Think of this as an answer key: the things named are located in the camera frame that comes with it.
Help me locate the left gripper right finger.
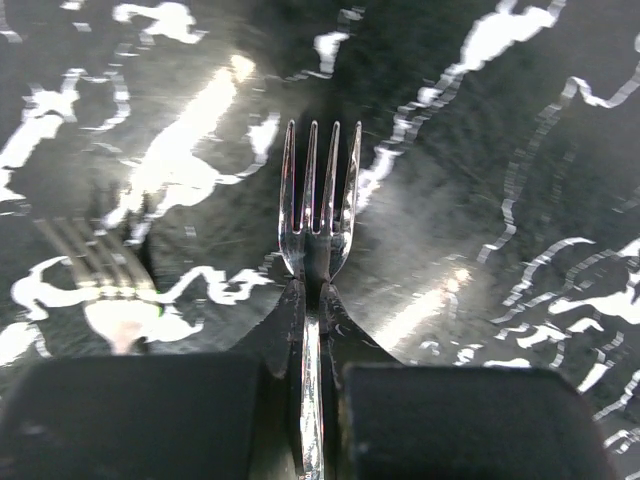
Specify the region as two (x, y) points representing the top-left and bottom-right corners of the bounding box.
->
(321, 285), (617, 479)

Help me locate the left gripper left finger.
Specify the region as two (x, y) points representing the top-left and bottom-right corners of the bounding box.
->
(1, 280), (304, 479)

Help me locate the silver fork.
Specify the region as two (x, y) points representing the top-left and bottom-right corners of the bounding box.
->
(278, 120), (362, 479)
(34, 217), (161, 355)

